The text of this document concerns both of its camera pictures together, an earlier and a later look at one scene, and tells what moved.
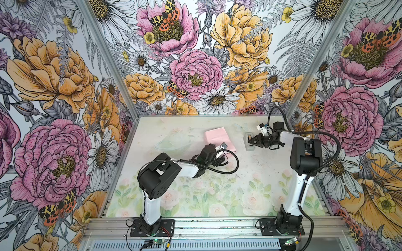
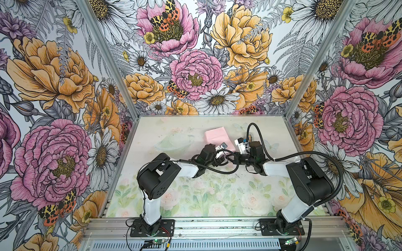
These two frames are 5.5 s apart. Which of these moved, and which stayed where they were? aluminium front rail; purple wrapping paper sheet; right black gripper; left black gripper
Moved: right black gripper
Stayed: purple wrapping paper sheet; left black gripper; aluminium front rail
